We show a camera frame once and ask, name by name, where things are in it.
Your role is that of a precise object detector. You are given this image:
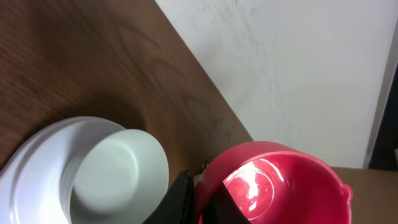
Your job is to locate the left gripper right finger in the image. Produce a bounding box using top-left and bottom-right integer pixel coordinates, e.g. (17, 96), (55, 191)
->
(202, 184), (250, 224)

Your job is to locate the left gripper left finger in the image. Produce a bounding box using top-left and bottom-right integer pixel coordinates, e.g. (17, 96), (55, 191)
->
(143, 170), (194, 224)

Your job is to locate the red measuring scoop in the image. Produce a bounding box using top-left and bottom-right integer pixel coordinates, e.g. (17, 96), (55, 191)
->
(193, 141), (353, 223)

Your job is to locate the light grey bowl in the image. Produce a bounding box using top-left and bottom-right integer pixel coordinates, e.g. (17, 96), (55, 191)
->
(68, 129), (169, 224)

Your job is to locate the white digital kitchen scale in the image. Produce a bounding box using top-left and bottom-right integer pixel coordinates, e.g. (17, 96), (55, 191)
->
(1, 116), (123, 223)

